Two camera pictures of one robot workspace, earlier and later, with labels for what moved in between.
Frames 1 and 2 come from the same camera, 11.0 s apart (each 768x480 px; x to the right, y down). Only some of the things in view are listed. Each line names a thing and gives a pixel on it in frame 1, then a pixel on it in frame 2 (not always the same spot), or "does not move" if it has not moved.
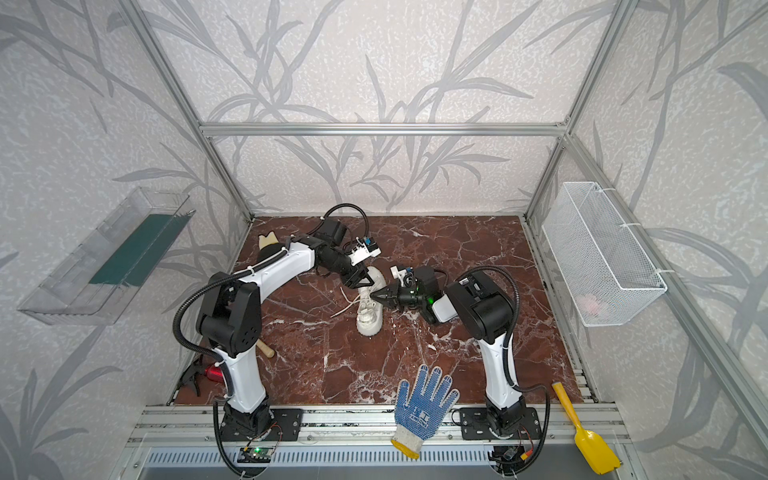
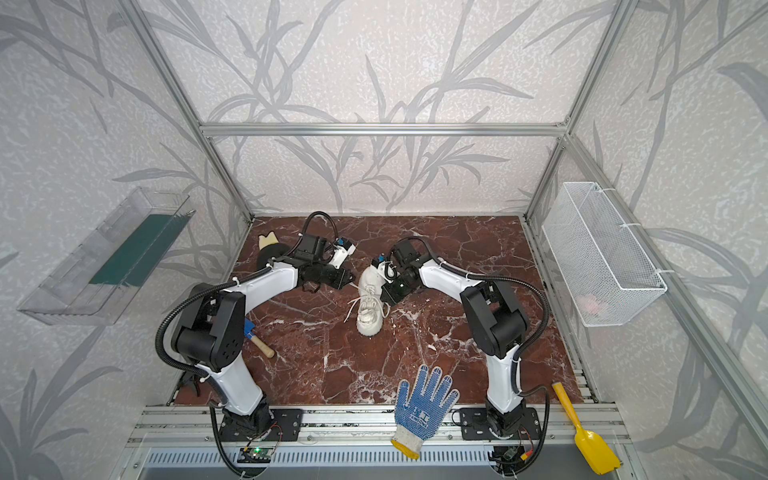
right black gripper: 398,295 → 390,291
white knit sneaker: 369,318 does not move
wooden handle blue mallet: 266,350 does not move
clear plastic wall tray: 85,288 does not move
